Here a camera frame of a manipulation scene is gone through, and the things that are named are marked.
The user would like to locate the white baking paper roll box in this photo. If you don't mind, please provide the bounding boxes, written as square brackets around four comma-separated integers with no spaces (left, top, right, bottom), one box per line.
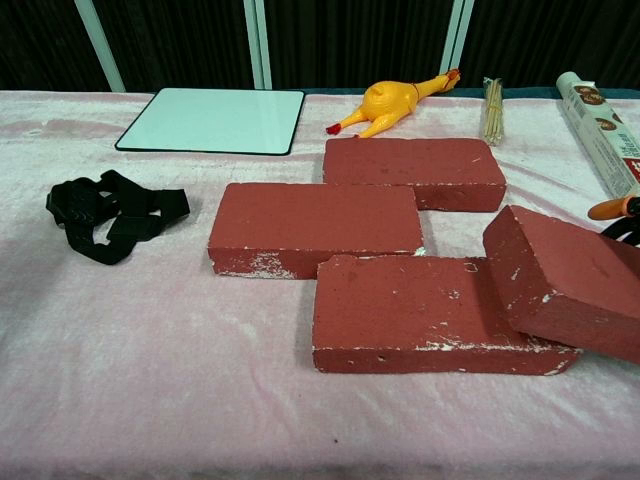
[556,71,640,200]

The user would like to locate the red brick with scuffed face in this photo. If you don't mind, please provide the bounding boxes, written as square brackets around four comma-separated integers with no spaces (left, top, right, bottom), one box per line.
[311,253,581,376]

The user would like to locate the double pale frame post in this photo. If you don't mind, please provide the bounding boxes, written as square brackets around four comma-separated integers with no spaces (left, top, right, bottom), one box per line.
[242,0,274,91]

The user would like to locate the bundle of bamboo skewers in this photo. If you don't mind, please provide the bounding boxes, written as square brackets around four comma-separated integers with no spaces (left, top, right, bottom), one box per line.
[479,76,506,147]

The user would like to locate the slanted pale frame post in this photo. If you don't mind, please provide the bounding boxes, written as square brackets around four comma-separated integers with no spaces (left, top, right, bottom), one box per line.
[73,0,127,93]

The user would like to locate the white board with black rim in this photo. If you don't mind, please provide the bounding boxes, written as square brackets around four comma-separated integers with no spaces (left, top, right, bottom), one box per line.
[114,87,307,157]

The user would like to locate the red brick with chipped side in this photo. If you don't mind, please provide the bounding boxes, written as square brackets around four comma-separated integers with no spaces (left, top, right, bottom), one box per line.
[207,182,425,280]

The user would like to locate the yellow rubber chicken toy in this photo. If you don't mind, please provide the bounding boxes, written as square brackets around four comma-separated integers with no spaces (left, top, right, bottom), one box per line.
[326,68,461,140]

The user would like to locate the pink plush tablecloth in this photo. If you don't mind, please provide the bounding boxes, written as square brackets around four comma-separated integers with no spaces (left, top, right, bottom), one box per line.
[0,88,640,480]

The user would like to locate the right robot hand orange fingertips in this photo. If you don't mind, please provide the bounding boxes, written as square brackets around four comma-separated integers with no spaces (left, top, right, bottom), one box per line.
[587,195,640,247]

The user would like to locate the red brick with white scratch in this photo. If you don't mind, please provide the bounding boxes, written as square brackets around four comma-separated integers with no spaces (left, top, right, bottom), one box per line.
[322,137,508,212]

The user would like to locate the black pleated curtain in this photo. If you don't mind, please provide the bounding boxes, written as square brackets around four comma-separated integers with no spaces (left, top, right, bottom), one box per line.
[0,0,640,94]

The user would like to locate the black strap harness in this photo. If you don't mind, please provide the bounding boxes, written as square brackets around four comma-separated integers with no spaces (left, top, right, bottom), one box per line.
[46,169,191,266]

